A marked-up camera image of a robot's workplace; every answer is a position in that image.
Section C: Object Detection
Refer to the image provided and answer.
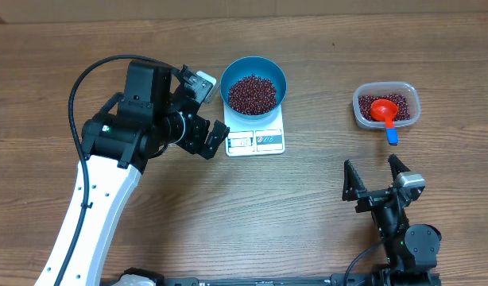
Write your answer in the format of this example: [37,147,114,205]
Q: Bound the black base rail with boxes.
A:
[100,268,442,286]

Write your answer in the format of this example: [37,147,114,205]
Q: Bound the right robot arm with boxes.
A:
[342,154,442,286]

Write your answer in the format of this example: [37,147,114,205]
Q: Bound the clear plastic container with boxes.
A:
[352,81,422,129]

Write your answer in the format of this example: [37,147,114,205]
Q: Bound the blue bowl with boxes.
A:
[220,56,288,117]

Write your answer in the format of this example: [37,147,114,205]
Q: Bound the red measuring scoop blue handle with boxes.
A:
[370,99,399,145]

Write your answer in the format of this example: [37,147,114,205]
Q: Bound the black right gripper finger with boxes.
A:
[342,160,366,201]
[388,154,410,180]

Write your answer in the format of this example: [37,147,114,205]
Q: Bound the red beans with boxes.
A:
[228,74,411,121]

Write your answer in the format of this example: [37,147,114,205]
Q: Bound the white kitchen scale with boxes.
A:
[223,105,285,157]

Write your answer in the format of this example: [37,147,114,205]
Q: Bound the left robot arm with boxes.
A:
[36,55,230,285]

